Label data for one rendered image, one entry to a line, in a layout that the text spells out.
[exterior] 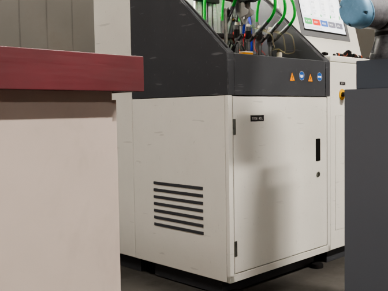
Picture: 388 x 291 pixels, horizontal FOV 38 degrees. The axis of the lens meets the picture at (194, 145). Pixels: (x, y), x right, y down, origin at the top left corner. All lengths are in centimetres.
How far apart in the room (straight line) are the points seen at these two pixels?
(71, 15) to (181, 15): 187
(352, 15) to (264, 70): 47
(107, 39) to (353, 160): 128
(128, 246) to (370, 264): 112
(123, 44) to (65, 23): 150
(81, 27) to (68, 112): 312
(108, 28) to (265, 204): 109
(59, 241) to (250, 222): 132
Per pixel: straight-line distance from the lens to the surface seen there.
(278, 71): 239
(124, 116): 262
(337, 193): 278
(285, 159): 243
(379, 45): 211
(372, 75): 208
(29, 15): 395
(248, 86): 224
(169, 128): 238
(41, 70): 98
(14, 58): 96
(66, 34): 408
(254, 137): 227
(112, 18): 271
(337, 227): 281
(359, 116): 207
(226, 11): 247
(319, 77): 264
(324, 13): 323
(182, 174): 234
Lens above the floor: 73
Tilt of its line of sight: 3 degrees down
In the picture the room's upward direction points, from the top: 1 degrees counter-clockwise
